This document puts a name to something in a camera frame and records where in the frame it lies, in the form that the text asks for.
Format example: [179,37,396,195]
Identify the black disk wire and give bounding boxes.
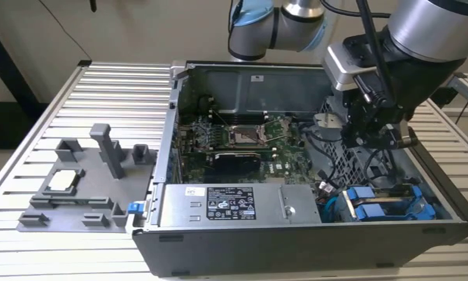
[362,147,399,188]

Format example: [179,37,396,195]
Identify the hard disk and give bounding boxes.
[346,183,438,222]

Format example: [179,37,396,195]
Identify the blue disk wire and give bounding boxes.
[320,194,339,222]

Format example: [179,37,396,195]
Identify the silver perforated disk bay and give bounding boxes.
[305,87,422,188]

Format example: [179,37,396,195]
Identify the green motherboard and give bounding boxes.
[177,112,324,186]

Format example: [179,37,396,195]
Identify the CPU socket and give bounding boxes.
[225,125,268,146]

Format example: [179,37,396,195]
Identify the black graphics card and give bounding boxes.
[204,151,263,177]

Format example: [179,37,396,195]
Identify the silver power supply box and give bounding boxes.
[159,183,323,228]

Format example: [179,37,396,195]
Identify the dark grey PC case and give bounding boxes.
[131,60,468,277]

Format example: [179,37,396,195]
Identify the grey parts rack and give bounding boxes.
[17,122,160,234]

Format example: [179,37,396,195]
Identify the silver CPU chip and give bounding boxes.
[48,170,80,191]

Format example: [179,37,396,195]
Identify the black desk stand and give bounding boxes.
[0,16,52,150]

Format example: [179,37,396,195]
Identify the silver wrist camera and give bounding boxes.
[321,42,379,92]

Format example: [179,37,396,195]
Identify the black camera cable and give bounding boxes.
[355,0,398,108]

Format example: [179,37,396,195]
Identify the silver bay latch bracket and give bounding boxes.
[313,113,347,129]

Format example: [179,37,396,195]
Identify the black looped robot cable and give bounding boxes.
[319,0,394,18]

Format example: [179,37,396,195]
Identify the black round motherboard cable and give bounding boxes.
[299,121,339,176]

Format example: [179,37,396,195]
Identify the thin wires with white tags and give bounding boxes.
[315,181,336,197]

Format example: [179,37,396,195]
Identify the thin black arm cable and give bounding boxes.
[228,0,255,39]

